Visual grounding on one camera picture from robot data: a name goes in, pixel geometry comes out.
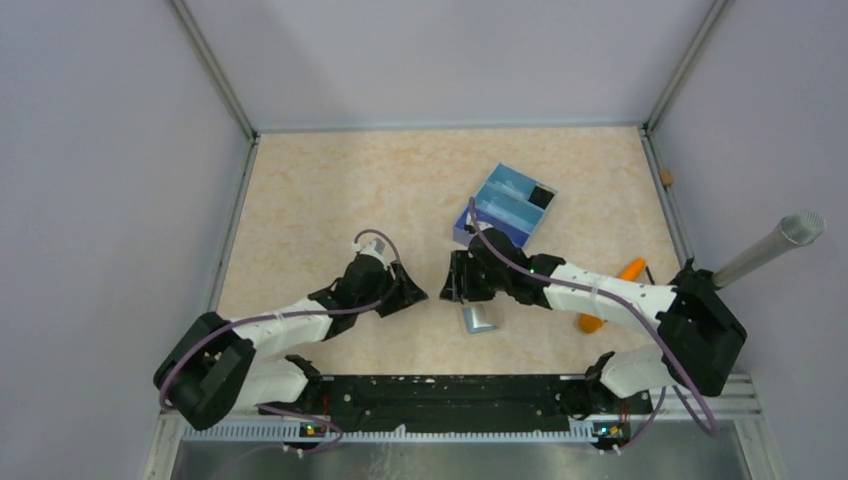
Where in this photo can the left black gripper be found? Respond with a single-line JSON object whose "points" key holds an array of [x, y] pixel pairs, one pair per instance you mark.
{"points": [[405, 294]]}

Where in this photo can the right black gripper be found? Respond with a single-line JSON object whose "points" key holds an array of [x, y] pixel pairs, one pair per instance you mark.
{"points": [[459, 285]]}

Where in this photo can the beige card holder wallet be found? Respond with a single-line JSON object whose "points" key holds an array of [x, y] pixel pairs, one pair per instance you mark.
{"points": [[480, 318]]}

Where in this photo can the blue three-compartment box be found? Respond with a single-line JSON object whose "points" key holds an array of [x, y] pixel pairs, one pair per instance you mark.
{"points": [[502, 201]]}

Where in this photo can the black credit card stack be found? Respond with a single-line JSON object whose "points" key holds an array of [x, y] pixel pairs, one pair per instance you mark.
{"points": [[541, 196]]}

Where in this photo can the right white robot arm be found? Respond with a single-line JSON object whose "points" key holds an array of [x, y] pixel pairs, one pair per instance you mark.
{"points": [[696, 338]]}

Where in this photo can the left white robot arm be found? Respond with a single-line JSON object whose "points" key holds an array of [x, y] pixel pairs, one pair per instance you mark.
{"points": [[219, 364]]}

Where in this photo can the small tan block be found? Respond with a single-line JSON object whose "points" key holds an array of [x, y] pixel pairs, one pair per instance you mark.
{"points": [[666, 178]]}

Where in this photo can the silver microphone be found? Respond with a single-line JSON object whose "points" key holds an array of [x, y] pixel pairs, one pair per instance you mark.
{"points": [[793, 231]]}

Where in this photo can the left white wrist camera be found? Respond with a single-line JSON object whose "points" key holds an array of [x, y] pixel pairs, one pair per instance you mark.
{"points": [[374, 248]]}

